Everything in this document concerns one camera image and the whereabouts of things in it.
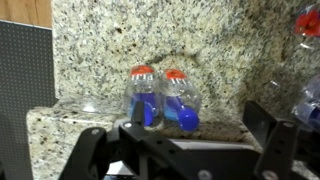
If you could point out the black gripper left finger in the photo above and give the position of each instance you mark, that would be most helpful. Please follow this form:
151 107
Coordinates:
90 150

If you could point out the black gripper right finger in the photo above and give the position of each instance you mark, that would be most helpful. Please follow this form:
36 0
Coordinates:
276 150

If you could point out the Fiji water bottle blue cap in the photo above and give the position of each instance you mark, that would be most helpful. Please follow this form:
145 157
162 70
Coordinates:
181 90
308 23
141 83

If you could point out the dark grey panel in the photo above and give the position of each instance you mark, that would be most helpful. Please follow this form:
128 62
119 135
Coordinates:
23 83

